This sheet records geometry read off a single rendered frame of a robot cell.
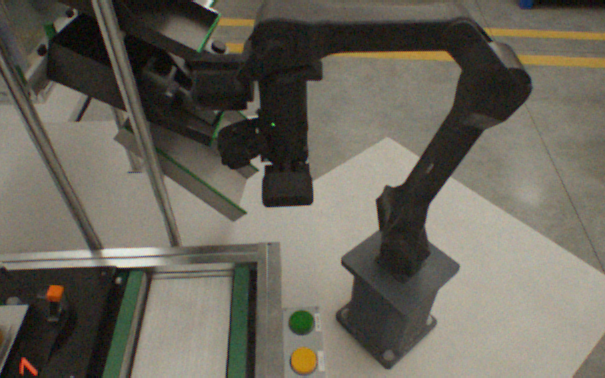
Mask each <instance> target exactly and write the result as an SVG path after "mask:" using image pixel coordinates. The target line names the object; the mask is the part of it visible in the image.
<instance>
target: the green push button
mask: <svg viewBox="0 0 605 378"><path fill-rule="evenodd" d="M290 325H291V328H292V329H293V330H294V331H295V332H297V333H306V332H308V331H309V330H310V329H311V327H312V325H313V319H312V316H311V314H310V313H309V312H308V311H306V310H303V309H300V310H297V311H295V312H293V314H292V316H291V319H290Z"/></svg>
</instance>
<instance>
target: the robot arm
mask: <svg viewBox="0 0 605 378"><path fill-rule="evenodd" d="M441 51H444V52H447V53H448V54H449V55H450V56H451V57H452V58H453V59H454V60H455V62H456V63H457V64H458V66H459V67H460V68H461V70H462V71H461V74H460V76H459V78H458V82H457V87H456V92H455V97H454V103H453V106H452V109H451V111H450V112H449V114H448V115H447V117H446V118H445V120H444V121H443V123H442V124H441V126H440V128H439V129H438V131H437V132H436V134H435V135H434V137H433V138H432V140H431V141H430V143H429V145H428V146H427V148H426V149H425V151H424V152H423V154H422V155H421V158H420V159H419V161H418V163H416V164H415V166H414V167H413V169H412V170H411V172H410V173H409V175H408V176H407V178H406V180H405V181H404V182H403V183H402V184H400V185H398V186H395V187H392V186H389V185H385V186H384V189H383V192H382V194H381V195H380V196H379V197H378V198H376V206H377V215H378V223H379V231H380V235H381V240H382V242H381V247H380V251H381V253H380V254H378V255H377V256H376V257H375V262H376V263H377V264H378V265H380V266H381V267H382V268H383V269H384V270H385V271H387V272H388V273H389V274H390V275H391V276H393V277H394V278H395V279H396V280H397V281H398V282H400V283H401V284H404V283H405V282H406V281H408V280H409V279H410V278H411V277H412V276H413V275H415V274H416V273H417V272H418V271H419V270H421V269H423V268H424V267H425V266H426V265H427V260H426V259H427V257H428V256H429V255H430V254H431V249H430V244H429V240H428V235H427V231H426V221H427V216H428V211H429V206H430V204H431V202H432V201H433V200H434V198H435V197H436V196H437V194H438V193H439V192H440V190H441V189H442V188H443V186H444V185H445V183H446V182H447V181H448V179H449V178H450V177H451V175H452V174H453V173H454V171H455V170H456V169H457V167H458V166H459V165H460V163H461V162H462V160H463V159H464V158H465V156H466V154H467V153H468V151H469V150H470V149H471V147H472V146H473V145H474V143H475V142H476V141H477V139H478V138H479V136H480V135H481V134H482V133H483V131H484V130H487V129H489V128H491V127H494V126H496V125H499V124H501V123H503V122H505V121H507V120H508V119H509V118H510V117H511V116H512V115H513V114H514V113H515V112H516V111H517V110H518V109H519V108H520V107H521V106H522V105H523V104H524V103H525V102H526V101H527V100H528V98H529V96H530V95H531V93H532V90H533V87H532V80H531V77H530V75H529V73H528V72H527V70H526V69H525V67H524V66H523V64H522V63H521V61H520V59H519V58H518V56H517V55H516V53H515V52H514V50H513V49H512V48H511V46H508V45H507V44H505V43H501V42H493V40H492V39H491V38H490V37H489V36H488V34H487V33H486V32H485V31H484V30H483V29H482V27H481V26H480V24H479V23H478V22H477V21H476V20H475V19H474V18H473V17H472V16H471V14H470V12H469V10H468V9H467V7H466V6H464V5H463V4H461V3H456V2H450V3H446V4H444V5H418V6H380V7H333V6H328V5H325V4H323V3H320V2H318V1H314V0H266V1H265V2H264V3H263V4H262V5H261V6H259V8H258V10H257V13H256V16H255V20H254V24H253V29H252V32H251V34H250V35H249V37H248V38H247V39H246V40H245V42H244V46H243V51H242V55H241V54H209V53H195V55H194V57H193V60H192V62H191V63H192V68H193V75H192V89H193V91H192V94H191V95H192V100H193V105H194V107H195V109H196V111H245V110H247V101H248V102H253V101H254V91H255V86H254V81H258V91H259V102H260V109H257V110H255V114H257V116H258V117H256V118H252V119H245V120H242V121H239V122H237V123H234V124H231V125H228V126H226V127H223V128H222V129H221V130H220V131H219V133H218V150H219V151H220V155H221V158H222V165H224V166H228V167H229V169H231V170H237V169H240V168H243V167H246V166H249V164H250V160H253V159H255V158H257V156H258V155H259V154H260V163H268V162H270V163H272V164H273V165H264V176H263V178H262V182H261V199H262V204H263V205H264V206H266V208H280V206H302V205H310V204H312V202H313V187H312V178H311V176H310V172H309V163H307V164H305V163H306V161H307V158H308V143H307V131H308V120H307V81H321V80H322V79H323V62H322V61H320V60H321V59H323V58H326V57H328V56H331V55H336V54H347V53H394V52H441Z"/></svg>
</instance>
